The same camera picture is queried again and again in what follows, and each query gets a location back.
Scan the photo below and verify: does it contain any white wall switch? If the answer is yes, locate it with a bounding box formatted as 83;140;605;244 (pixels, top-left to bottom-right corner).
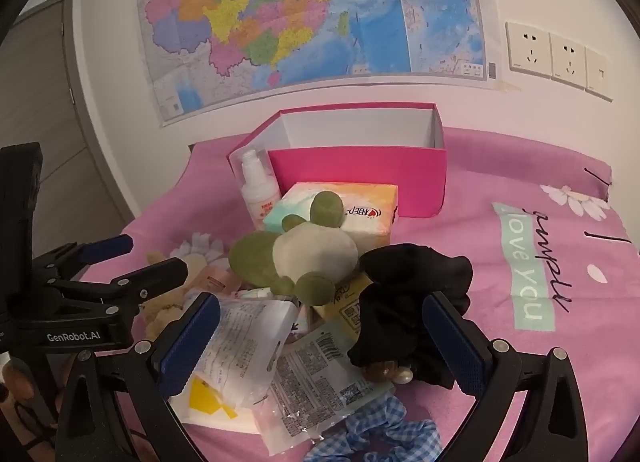
585;47;615;102

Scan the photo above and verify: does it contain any small pink packet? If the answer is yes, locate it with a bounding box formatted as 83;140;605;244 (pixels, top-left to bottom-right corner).
205;264;246;293

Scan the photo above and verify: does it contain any person's left hand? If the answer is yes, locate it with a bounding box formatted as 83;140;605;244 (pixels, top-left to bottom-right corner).
0;362;36;413

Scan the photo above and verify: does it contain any small yellow tissue pack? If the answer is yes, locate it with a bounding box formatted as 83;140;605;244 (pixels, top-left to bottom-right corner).
312;272;376;343

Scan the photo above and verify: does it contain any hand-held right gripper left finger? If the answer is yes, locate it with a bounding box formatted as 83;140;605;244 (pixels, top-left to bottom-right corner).
55;292;222;462

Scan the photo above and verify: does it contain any grey door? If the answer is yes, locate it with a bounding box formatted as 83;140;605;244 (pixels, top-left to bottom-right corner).
0;0;136;263

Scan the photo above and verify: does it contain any large pastel tissue pack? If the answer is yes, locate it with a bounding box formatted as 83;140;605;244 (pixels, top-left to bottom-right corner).
262;182;399;268

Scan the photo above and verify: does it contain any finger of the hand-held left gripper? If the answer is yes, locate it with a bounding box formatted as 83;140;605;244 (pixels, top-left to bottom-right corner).
32;234;135;281
50;257;190;315

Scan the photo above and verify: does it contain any white spray bottle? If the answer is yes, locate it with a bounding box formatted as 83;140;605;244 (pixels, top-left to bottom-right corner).
235;149;282;232

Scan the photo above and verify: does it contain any white packet with yellow print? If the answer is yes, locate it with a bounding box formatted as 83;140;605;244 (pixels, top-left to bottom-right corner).
167;294;301;435

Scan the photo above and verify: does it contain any blue gingham scrunchie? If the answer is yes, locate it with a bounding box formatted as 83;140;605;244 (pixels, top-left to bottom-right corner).
302;397;443;462

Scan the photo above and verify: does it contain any green frog plush toy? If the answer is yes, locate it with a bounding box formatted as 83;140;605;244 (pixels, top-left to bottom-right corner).
228;190;361;306

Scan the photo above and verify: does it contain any white wall socket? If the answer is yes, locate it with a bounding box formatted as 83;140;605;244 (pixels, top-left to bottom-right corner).
550;32;588;89
506;20;553;78

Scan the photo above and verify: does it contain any black scrunchie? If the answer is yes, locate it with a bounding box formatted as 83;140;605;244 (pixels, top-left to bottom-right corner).
347;243;473;389

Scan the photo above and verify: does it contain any clear labelled plastic packet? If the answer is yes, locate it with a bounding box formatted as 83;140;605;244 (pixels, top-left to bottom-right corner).
252;327;396;458

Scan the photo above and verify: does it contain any pearl hair clip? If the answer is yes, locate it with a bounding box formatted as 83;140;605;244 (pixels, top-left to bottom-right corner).
362;362;413;385

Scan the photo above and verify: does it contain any pink storage box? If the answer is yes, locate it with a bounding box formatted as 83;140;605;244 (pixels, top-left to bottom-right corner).
227;102;447;219

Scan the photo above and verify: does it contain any brown plush bear toy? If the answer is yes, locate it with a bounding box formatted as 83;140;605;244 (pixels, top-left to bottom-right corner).
140;252;201;338

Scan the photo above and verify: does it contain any colourful wall map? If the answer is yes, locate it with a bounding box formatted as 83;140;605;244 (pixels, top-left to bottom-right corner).
135;0;488;128

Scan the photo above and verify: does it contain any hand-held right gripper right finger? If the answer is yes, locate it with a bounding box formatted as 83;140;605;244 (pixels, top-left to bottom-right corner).
421;291;591;462

